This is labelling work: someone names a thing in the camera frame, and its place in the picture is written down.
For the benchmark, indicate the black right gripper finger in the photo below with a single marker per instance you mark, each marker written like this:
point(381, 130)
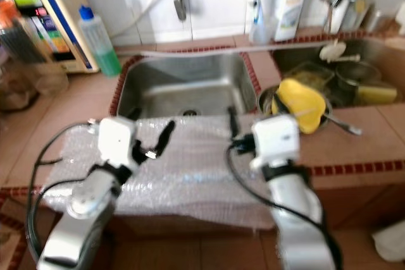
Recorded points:
point(282, 107)
point(234, 124)

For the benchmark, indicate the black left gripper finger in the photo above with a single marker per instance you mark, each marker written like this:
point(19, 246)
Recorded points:
point(164, 137)

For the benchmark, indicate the yellow plastic cup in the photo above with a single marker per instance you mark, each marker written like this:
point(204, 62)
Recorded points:
point(307, 104)

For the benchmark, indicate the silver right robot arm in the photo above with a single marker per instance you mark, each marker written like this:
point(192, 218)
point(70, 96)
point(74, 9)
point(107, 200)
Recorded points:
point(297, 219)

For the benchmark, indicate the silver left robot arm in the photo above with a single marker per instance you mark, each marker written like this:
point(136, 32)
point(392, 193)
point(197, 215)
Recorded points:
point(82, 213)

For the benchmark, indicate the steel bowl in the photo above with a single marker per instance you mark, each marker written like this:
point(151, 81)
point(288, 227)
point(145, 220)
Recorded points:
point(264, 100)

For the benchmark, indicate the clear glass container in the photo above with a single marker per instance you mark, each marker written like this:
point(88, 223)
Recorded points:
point(310, 73)

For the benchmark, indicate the bubble wrap sheet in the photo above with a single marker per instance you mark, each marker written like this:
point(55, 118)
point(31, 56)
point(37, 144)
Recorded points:
point(196, 175)

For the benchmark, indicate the stainless steel sink basin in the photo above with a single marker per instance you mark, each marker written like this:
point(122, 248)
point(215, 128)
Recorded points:
point(373, 55)
point(183, 86)

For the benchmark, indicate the clear toothbrush cup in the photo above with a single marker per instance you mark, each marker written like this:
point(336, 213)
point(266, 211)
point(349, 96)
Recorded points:
point(261, 30)

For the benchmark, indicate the small steel pot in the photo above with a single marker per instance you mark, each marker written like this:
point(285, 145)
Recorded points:
point(357, 73)

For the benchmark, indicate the black tape strip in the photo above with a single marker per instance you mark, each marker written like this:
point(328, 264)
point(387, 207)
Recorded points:
point(50, 161)

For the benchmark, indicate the yellow sponge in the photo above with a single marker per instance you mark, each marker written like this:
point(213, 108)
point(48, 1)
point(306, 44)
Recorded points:
point(378, 95)

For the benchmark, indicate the brown filled jar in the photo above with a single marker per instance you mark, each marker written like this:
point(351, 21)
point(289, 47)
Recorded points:
point(12, 90)

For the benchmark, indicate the white detergent bottle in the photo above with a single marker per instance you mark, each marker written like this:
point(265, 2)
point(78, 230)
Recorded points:
point(291, 4)

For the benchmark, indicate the green dish soap bottle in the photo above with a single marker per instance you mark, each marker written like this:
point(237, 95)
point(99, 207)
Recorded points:
point(104, 52)

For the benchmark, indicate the clear jar orange lid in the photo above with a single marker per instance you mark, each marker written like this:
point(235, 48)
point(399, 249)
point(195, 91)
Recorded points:
point(31, 49)

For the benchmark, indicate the beige water ionizer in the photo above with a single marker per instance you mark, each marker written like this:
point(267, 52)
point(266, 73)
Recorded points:
point(50, 11)

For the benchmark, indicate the white plastic bag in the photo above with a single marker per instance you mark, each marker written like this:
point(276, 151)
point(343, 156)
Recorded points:
point(389, 241)

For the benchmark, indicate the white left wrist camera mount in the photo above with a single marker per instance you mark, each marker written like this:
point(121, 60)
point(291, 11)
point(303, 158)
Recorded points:
point(115, 140)

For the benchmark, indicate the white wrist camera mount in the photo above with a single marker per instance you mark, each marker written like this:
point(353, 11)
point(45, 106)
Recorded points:
point(275, 140)
point(115, 140)

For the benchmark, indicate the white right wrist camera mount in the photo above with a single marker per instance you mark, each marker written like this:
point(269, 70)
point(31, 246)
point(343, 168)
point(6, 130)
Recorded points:
point(275, 140)

